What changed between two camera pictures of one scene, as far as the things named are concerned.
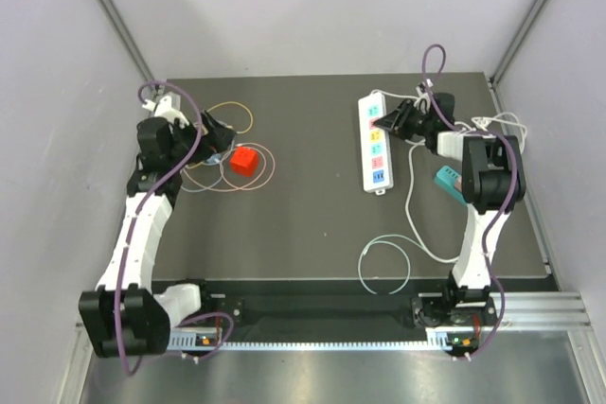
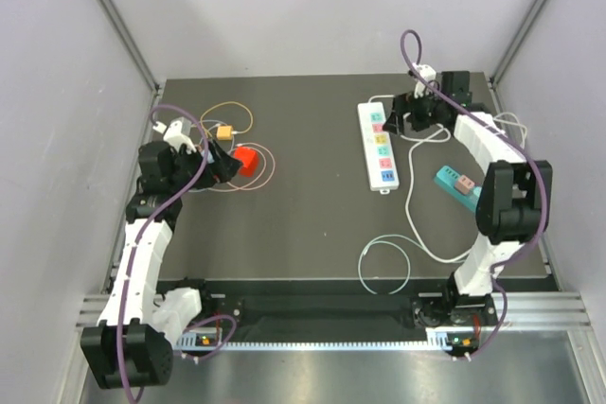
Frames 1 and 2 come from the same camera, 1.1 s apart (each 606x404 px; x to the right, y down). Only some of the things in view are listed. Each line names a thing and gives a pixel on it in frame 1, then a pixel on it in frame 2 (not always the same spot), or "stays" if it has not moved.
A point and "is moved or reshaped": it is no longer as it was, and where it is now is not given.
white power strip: [375, 161] is moved or reshaped
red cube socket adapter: [243, 161] stays
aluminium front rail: [532, 314] stays
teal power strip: [446, 178] stays
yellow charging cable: [239, 132] stays
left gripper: [217, 138] to [222, 169]
